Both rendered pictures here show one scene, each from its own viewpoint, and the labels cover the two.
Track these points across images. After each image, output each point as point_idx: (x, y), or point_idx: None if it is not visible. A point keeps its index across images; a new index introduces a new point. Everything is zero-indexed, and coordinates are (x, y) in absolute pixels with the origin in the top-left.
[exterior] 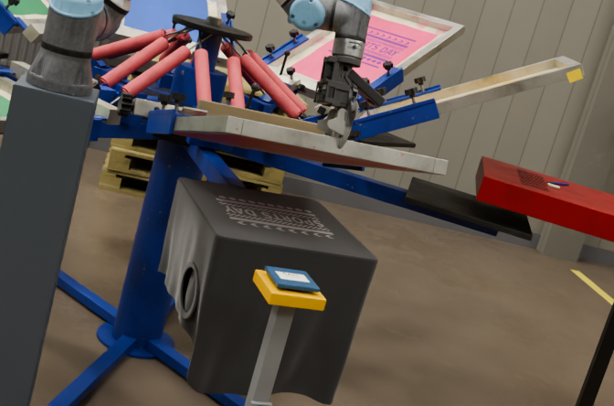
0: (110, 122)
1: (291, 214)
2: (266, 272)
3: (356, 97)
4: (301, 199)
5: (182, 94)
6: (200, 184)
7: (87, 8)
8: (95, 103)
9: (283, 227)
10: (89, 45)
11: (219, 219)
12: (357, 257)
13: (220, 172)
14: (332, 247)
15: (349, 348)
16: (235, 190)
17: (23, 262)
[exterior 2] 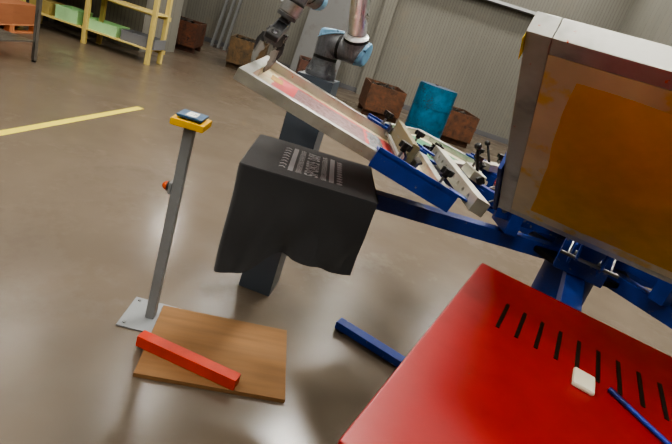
0: (437, 167)
1: (324, 173)
2: (207, 120)
3: (263, 30)
4: (370, 195)
5: (386, 110)
6: (361, 167)
7: (320, 31)
8: (311, 79)
9: (291, 158)
10: (318, 50)
11: (292, 145)
12: (243, 157)
13: (432, 206)
14: (259, 157)
15: (223, 229)
16: (361, 174)
17: None
